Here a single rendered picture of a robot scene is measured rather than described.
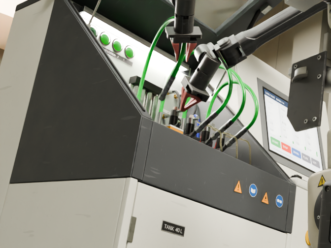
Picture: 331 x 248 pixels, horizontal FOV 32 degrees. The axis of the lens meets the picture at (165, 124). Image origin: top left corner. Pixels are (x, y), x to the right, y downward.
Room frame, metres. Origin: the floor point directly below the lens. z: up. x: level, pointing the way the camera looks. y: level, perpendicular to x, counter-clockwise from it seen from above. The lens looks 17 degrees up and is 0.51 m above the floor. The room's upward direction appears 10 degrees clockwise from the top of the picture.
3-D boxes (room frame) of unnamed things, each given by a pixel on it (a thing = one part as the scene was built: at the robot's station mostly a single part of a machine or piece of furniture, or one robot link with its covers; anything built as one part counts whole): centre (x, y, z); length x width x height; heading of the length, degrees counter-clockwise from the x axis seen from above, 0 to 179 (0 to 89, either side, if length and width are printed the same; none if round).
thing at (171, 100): (2.18, -0.03, 1.20); 0.13 x 0.03 x 0.31; 132
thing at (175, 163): (1.65, -0.18, 0.87); 0.62 x 0.04 x 0.16; 132
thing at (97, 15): (2.02, 0.15, 1.43); 0.54 x 0.03 x 0.02; 132
